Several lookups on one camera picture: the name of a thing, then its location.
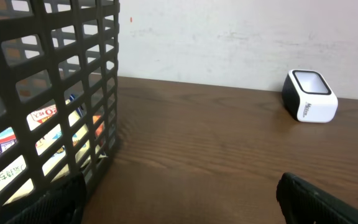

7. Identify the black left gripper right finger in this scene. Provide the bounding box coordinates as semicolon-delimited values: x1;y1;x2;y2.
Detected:
276;172;358;224

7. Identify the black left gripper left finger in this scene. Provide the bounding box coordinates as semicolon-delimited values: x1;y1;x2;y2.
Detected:
7;174;86;224

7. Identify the yellow snack bag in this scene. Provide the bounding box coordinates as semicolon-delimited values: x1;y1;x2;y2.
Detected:
0;105;104;204

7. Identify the white barcode scanner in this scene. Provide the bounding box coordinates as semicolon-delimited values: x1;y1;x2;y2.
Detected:
282;69;338;123

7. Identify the dark grey plastic basket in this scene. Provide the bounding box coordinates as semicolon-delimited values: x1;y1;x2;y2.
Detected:
0;0;120;223

